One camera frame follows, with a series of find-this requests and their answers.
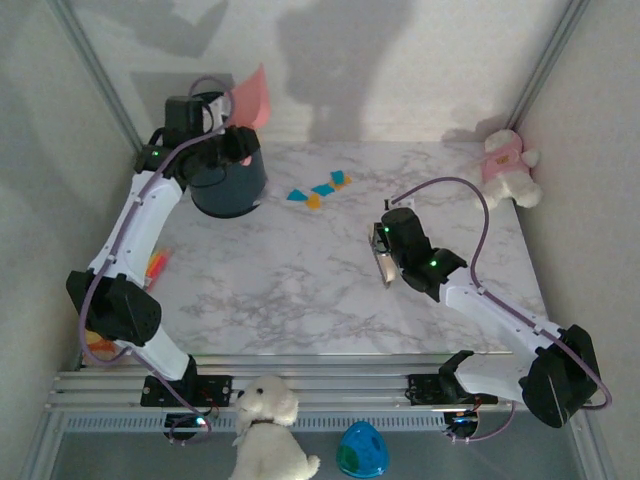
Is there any cream hand brush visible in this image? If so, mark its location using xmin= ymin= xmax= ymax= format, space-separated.
xmin=368 ymin=222 xmax=400 ymax=290

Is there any pink plastic dustpan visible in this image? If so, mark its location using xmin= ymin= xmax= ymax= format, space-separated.
xmin=229 ymin=62 xmax=274 ymax=170

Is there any dark blue trash bin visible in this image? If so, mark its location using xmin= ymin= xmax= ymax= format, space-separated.
xmin=187 ymin=91 xmax=270 ymax=220

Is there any white plush bear pink shirt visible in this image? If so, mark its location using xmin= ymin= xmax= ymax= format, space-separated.
xmin=458 ymin=128 xmax=545 ymax=212

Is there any pack of coloured highlighters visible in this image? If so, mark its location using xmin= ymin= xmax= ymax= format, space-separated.
xmin=144 ymin=247 xmax=174 ymax=292

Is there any black round controller board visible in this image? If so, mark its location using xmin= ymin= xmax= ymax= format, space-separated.
xmin=443 ymin=409 xmax=482 ymax=445
xmin=163 ymin=412 xmax=210 ymax=446

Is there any blue green egg toy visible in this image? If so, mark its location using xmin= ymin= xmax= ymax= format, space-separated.
xmin=335 ymin=420 xmax=391 ymax=479

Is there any white plush dog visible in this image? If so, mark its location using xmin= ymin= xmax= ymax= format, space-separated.
xmin=229 ymin=374 xmax=322 ymax=480

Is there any orange juice bottle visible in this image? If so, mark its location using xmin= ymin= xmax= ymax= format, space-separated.
xmin=83 ymin=333 xmax=131 ymax=367

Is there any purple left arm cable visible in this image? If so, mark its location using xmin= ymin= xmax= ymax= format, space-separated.
xmin=78 ymin=75 xmax=236 ymax=445

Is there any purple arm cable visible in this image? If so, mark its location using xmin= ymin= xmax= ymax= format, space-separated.
xmin=78 ymin=75 xmax=236 ymax=445
xmin=392 ymin=176 xmax=614 ymax=445

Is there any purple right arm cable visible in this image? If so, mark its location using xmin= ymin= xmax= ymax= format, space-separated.
xmin=392 ymin=176 xmax=614 ymax=445

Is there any aluminium frame post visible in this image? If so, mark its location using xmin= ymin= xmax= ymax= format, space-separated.
xmin=507 ymin=0 xmax=592 ymax=134
xmin=47 ymin=0 xmax=146 ymax=154

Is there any aluminium side rail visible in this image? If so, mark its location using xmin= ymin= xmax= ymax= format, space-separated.
xmin=74 ymin=147 xmax=149 ymax=371

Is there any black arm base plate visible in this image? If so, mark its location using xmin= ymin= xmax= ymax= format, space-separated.
xmin=140 ymin=374 xmax=234 ymax=408
xmin=407 ymin=372 xmax=454 ymax=406

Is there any aluminium mounting rail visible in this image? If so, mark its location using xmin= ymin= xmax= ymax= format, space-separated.
xmin=47 ymin=353 xmax=526 ymax=414

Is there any grey perforated cable tray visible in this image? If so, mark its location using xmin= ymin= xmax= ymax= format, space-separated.
xmin=62 ymin=412 xmax=454 ymax=434

